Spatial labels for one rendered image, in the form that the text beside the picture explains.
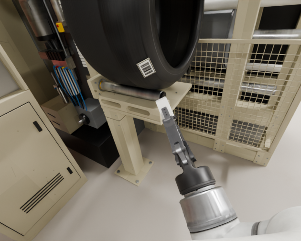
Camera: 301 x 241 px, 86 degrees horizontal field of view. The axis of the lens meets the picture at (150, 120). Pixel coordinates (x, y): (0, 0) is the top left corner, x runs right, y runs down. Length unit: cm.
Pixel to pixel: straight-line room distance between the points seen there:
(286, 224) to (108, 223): 124
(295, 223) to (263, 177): 138
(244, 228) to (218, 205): 4
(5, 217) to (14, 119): 58
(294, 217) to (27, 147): 116
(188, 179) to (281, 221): 15
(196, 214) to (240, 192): 116
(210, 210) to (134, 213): 107
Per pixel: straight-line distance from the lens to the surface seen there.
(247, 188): 151
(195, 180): 33
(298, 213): 25
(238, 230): 32
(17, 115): 112
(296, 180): 170
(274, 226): 25
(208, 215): 32
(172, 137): 34
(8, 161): 119
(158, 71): 54
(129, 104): 72
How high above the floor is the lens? 123
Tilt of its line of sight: 38 degrees down
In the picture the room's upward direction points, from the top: 9 degrees counter-clockwise
